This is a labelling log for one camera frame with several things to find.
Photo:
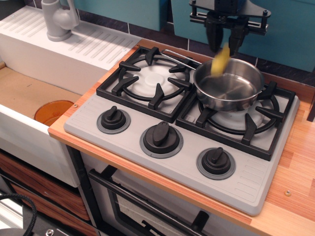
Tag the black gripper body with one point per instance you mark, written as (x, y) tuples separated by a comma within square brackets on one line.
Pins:
[(235, 11)]

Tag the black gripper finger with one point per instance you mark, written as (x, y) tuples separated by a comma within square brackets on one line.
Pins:
[(214, 30), (238, 33)]

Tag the yellow toy fry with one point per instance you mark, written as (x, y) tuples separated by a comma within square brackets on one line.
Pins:
[(220, 61)]

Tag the stainless steel pan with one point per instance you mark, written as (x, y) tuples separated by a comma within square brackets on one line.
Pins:
[(236, 89)]

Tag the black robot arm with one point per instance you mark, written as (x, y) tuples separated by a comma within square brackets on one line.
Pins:
[(241, 17)]

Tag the black middle stove knob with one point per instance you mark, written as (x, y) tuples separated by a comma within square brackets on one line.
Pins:
[(161, 141)]

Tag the black stove knob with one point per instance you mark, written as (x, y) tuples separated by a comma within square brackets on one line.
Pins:
[(113, 121), (161, 141), (216, 163)]

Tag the black right stove knob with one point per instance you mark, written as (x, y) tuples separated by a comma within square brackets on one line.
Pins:
[(216, 163)]

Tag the black left stove knob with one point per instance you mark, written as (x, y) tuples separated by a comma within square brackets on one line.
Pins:
[(113, 121)]

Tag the grey toy stove top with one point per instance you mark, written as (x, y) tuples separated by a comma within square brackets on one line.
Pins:
[(245, 190)]

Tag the black left burner grate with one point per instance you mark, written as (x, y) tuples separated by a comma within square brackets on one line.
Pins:
[(152, 82)]

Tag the black burner grate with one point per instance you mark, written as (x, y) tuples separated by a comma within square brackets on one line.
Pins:
[(261, 130), (152, 82)]

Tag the black right burner grate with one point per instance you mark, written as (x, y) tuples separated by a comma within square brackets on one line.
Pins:
[(261, 130)]

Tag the grey toy faucet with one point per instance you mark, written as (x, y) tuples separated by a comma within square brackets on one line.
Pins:
[(59, 21)]

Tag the brass screw in counter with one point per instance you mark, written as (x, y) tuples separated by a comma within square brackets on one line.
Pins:
[(287, 193)]

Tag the white toy sink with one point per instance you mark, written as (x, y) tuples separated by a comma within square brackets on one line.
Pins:
[(35, 71)]

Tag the orange plastic plate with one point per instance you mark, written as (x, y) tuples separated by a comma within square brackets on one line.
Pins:
[(50, 112)]

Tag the toy oven door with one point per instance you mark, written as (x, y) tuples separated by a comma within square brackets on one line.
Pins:
[(146, 219)]

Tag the wood grain drawer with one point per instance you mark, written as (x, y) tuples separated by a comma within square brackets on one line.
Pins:
[(58, 201)]

